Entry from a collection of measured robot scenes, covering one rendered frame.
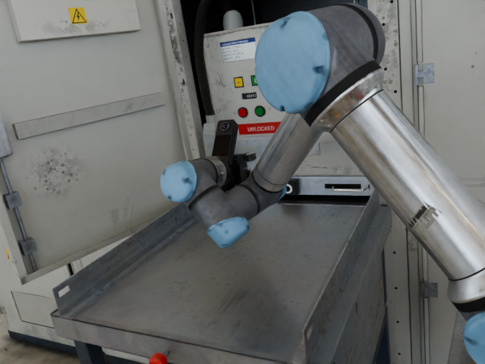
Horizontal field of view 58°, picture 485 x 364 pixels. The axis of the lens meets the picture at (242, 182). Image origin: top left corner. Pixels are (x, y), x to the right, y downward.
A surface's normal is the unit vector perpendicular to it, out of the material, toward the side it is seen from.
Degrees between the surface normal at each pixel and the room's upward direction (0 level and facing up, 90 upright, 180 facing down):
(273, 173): 109
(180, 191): 80
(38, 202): 90
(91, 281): 90
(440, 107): 90
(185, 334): 0
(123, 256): 90
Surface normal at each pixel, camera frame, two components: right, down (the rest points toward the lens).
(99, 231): 0.72, 0.11
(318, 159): -0.43, 0.33
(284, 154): -0.38, 0.60
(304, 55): -0.73, 0.27
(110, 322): -0.15, -0.94
